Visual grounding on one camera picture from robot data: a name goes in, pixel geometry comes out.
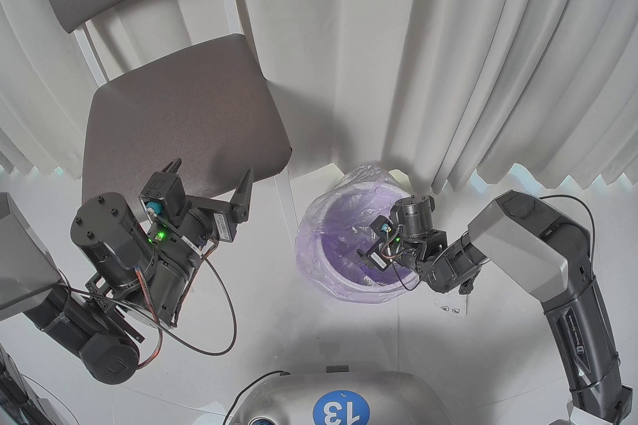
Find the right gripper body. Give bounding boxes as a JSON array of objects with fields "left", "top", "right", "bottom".
[{"left": 365, "top": 239, "right": 425, "bottom": 275}]

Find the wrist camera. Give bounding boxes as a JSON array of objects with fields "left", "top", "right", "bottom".
[
  {"left": 370, "top": 215, "right": 397, "bottom": 244},
  {"left": 139, "top": 170, "right": 187, "bottom": 220}
]

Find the white trash bin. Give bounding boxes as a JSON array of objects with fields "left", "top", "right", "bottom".
[{"left": 311, "top": 181, "right": 424, "bottom": 301}]

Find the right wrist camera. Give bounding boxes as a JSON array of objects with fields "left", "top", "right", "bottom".
[{"left": 370, "top": 215, "right": 397, "bottom": 244}]

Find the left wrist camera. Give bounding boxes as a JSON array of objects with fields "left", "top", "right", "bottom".
[{"left": 139, "top": 170, "right": 187, "bottom": 220}]

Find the white chair with grey seat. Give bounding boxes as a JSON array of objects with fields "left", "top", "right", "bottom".
[{"left": 45, "top": 0, "right": 300, "bottom": 234}]

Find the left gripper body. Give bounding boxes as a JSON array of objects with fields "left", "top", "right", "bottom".
[{"left": 150, "top": 196, "right": 248, "bottom": 330}]

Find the purple plastic bag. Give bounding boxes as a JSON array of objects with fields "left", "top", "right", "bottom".
[{"left": 294, "top": 160, "right": 427, "bottom": 305}]

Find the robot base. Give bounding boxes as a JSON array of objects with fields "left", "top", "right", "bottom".
[{"left": 229, "top": 362, "right": 452, "bottom": 425}]

